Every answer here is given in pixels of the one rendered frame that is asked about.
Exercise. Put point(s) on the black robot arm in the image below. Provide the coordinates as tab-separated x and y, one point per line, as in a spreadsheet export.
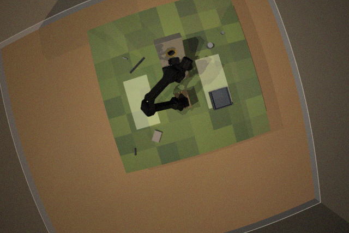
170	75

